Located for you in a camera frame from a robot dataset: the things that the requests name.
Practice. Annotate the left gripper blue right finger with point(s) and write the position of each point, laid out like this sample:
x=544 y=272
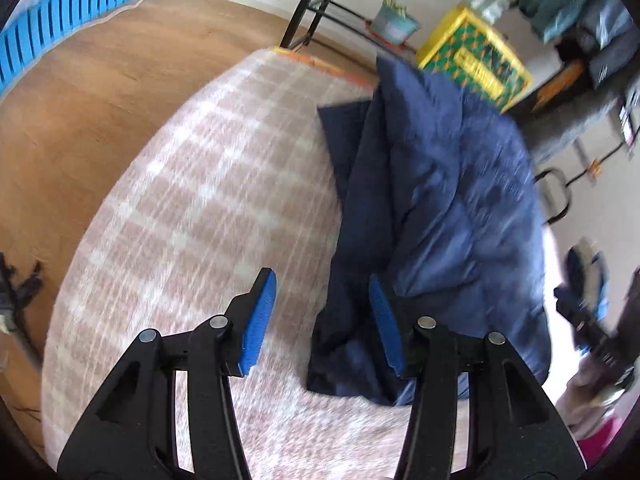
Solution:
x=388 y=328

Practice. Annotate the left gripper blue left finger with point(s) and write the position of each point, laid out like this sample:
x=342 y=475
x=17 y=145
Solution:
x=258 y=308

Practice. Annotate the navy quilted puffer jacket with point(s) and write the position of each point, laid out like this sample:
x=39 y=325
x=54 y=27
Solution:
x=438 y=200

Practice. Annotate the right grey gloved hand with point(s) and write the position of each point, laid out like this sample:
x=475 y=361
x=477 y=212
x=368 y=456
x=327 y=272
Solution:
x=586 y=404

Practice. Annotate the blue and white jacket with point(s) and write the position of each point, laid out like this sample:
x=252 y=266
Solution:
x=587 y=275

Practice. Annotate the pink checked bed mattress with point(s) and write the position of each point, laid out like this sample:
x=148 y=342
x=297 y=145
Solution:
x=238 y=179

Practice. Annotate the brown teddy bear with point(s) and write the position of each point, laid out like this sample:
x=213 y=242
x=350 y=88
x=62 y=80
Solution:
x=594 y=170

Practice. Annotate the grey plaid long coat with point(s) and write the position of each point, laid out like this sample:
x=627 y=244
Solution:
x=548 y=133

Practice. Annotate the black hanging jacket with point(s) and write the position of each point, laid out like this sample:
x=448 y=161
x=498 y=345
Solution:
x=600 y=61

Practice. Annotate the yellow green patterned bag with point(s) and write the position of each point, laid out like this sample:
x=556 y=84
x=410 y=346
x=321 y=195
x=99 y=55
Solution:
x=476 y=56

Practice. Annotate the small potted plant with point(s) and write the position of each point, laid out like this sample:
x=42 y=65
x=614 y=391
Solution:
x=393 y=23

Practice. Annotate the blue denim jacket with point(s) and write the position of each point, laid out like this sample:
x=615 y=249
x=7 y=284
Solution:
x=601 y=22

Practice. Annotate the blue slatted crate row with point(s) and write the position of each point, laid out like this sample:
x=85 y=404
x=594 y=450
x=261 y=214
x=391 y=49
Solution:
x=37 y=26

